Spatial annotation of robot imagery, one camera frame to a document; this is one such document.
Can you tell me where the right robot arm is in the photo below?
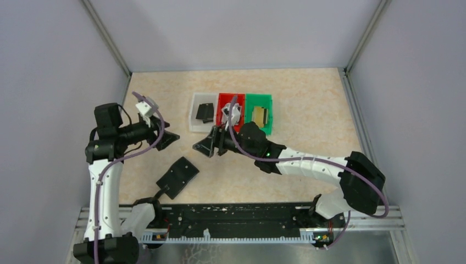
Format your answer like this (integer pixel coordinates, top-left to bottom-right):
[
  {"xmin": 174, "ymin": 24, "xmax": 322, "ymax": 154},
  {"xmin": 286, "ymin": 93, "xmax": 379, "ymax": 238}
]
[{"xmin": 193, "ymin": 122, "xmax": 389, "ymax": 219}]

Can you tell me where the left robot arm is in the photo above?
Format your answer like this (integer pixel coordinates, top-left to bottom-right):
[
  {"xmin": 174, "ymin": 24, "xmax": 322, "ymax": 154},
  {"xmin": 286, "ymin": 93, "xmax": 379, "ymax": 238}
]
[{"xmin": 73, "ymin": 99, "xmax": 179, "ymax": 263}]

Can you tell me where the black VIP card stack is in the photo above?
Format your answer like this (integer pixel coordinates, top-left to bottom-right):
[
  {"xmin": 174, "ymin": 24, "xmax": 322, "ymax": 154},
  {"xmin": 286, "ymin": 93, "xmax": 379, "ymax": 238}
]
[{"xmin": 196, "ymin": 103, "xmax": 214, "ymax": 124}]

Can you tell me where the silver VIP card stack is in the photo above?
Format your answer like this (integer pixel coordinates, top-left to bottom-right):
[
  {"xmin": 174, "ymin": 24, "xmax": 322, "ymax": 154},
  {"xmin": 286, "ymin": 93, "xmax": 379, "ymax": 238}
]
[{"xmin": 221, "ymin": 103, "xmax": 233, "ymax": 124}]

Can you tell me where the gold VIP card stack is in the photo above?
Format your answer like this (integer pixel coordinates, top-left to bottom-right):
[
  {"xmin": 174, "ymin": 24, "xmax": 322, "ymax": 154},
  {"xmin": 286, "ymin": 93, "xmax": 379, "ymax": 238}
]
[{"xmin": 252, "ymin": 106, "xmax": 269, "ymax": 128}]

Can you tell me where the white plastic bin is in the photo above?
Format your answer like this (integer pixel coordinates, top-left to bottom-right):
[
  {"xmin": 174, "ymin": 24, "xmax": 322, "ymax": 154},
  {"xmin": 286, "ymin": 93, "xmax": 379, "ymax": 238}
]
[{"xmin": 188, "ymin": 92, "xmax": 219, "ymax": 133}]

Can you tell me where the red plastic bin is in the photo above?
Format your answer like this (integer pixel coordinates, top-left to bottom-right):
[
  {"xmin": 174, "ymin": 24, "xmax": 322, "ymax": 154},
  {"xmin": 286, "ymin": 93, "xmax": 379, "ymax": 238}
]
[{"xmin": 216, "ymin": 93, "xmax": 246, "ymax": 132}]

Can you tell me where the green plastic bin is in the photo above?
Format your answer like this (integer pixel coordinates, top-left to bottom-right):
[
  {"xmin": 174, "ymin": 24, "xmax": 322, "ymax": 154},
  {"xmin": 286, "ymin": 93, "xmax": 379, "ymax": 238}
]
[{"xmin": 245, "ymin": 93, "xmax": 274, "ymax": 136}]

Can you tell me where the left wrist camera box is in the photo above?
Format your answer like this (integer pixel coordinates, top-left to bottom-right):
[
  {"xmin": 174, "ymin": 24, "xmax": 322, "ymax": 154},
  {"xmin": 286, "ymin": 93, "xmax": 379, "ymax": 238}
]
[{"xmin": 135, "ymin": 96, "xmax": 158, "ymax": 128}]

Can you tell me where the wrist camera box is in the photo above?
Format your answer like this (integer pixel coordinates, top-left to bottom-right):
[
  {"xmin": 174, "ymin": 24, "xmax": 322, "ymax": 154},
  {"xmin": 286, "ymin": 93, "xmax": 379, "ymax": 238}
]
[
  {"xmin": 221, "ymin": 103, "xmax": 242, "ymax": 132},
  {"xmin": 135, "ymin": 96, "xmax": 158, "ymax": 128}
]

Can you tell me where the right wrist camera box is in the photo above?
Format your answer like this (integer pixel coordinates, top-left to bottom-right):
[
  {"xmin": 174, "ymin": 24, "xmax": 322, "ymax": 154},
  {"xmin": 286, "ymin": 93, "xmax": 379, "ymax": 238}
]
[{"xmin": 221, "ymin": 103, "xmax": 242, "ymax": 132}]

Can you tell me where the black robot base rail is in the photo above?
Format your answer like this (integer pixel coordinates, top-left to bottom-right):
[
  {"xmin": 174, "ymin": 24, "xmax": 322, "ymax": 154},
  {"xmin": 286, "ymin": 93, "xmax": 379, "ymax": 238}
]
[{"xmin": 140, "ymin": 202, "xmax": 345, "ymax": 247}]

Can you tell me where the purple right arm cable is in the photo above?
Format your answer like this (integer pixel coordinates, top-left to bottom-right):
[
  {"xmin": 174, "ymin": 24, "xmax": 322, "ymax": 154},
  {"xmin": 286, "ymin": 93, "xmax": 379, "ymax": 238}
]
[{"xmin": 227, "ymin": 95, "xmax": 390, "ymax": 219}]

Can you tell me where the grey aluminium frame rail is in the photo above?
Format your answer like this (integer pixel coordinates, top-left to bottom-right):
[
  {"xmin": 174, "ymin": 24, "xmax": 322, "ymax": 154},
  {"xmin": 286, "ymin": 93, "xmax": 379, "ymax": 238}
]
[{"xmin": 339, "ymin": 0, "xmax": 418, "ymax": 263}]

